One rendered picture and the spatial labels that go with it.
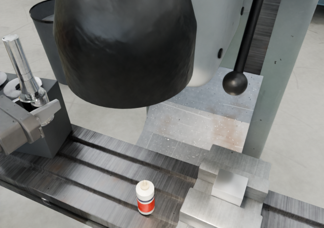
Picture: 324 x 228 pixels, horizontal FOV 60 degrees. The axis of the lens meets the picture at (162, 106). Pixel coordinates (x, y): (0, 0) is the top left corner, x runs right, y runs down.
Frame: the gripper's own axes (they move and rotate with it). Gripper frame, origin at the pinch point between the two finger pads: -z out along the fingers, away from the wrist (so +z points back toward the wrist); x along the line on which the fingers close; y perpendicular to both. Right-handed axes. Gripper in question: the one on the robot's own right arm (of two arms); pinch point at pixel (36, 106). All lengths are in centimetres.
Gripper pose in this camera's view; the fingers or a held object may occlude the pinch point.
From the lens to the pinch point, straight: 58.2
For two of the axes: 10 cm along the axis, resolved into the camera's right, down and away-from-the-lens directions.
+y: -0.1, 7.5, 6.6
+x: -8.1, -3.9, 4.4
